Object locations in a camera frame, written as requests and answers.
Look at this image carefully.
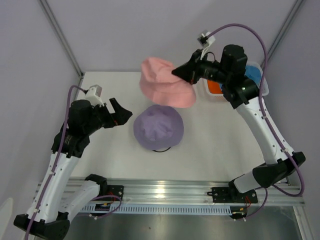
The right aluminium corner post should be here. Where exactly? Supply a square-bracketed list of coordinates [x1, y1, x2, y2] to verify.
[267, 0, 306, 63]

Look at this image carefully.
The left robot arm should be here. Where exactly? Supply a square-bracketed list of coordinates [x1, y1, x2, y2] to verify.
[13, 98, 133, 240]

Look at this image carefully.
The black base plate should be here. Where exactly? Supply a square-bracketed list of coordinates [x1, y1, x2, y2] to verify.
[98, 185, 125, 202]
[206, 186, 258, 204]

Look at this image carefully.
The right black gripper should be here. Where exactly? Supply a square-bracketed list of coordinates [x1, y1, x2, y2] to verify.
[173, 48, 231, 85]

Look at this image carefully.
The blue bucket hat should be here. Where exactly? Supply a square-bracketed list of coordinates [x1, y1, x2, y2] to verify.
[245, 64, 262, 87]

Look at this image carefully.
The aluminium mounting rail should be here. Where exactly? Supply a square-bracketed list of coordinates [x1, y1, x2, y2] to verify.
[61, 177, 305, 207]

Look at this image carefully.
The white plastic basket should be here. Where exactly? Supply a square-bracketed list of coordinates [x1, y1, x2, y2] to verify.
[201, 61, 269, 102]

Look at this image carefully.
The white slotted cable duct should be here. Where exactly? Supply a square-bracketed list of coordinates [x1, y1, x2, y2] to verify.
[79, 203, 232, 216]

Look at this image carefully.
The purple bucket hat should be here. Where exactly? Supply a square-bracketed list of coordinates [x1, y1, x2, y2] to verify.
[133, 104, 184, 151]

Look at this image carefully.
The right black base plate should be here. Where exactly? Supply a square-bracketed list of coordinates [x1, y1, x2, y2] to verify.
[206, 186, 258, 204]

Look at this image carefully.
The black wire hat stand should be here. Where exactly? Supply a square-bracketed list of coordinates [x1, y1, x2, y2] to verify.
[152, 147, 171, 153]

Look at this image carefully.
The aluminium corner post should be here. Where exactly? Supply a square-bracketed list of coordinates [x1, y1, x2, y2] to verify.
[267, 0, 306, 63]
[37, 0, 84, 79]

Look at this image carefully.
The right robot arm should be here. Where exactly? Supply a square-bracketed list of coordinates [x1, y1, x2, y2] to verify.
[171, 44, 306, 202]

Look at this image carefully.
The pink bucket hat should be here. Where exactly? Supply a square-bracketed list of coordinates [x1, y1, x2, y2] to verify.
[139, 57, 196, 108]

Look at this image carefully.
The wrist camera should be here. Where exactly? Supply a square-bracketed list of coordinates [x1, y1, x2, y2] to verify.
[197, 30, 216, 60]
[84, 84, 104, 107]

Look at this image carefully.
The orange bucket hat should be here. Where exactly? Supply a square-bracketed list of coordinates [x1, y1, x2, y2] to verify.
[207, 80, 222, 95]

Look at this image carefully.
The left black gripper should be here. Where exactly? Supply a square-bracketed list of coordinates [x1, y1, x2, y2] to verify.
[83, 97, 132, 135]

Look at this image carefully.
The left aluminium corner post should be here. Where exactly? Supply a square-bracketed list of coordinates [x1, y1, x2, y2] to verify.
[37, 0, 84, 79]

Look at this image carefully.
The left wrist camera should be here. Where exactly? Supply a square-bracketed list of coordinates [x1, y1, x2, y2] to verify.
[84, 84, 104, 107]

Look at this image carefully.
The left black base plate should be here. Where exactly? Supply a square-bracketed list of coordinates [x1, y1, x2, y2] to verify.
[98, 185, 125, 202]

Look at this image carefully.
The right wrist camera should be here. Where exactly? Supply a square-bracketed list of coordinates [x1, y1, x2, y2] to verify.
[197, 30, 216, 60]

